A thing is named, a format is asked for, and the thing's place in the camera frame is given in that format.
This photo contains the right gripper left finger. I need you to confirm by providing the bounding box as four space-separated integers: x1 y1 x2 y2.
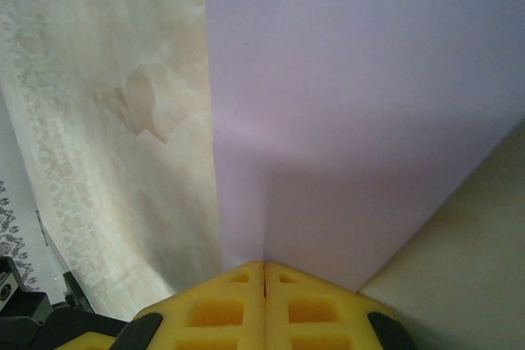
116 260 267 350

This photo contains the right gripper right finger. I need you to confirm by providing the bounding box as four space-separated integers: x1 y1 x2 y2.
265 260 420 350

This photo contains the purple paper sheet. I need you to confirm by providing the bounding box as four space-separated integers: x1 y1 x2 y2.
203 0 525 294

